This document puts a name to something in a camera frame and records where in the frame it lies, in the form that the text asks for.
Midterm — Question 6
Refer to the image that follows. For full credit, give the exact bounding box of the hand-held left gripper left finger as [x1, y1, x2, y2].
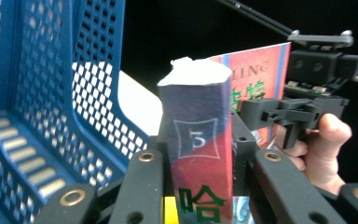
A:
[150, 116, 173, 197]

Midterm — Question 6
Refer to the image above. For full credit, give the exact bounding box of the red illustrated book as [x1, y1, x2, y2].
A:
[157, 41, 293, 224]

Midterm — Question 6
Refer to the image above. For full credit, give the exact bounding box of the yellow book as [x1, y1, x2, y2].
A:
[162, 195, 180, 224]

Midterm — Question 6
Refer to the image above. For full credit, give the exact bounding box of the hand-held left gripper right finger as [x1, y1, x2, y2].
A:
[231, 113, 259, 198]

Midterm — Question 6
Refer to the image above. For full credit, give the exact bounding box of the black metal stand pole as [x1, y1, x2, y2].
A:
[216, 0, 358, 82]

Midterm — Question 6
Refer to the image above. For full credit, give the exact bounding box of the blue plastic book rack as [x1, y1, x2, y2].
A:
[0, 0, 152, 224]

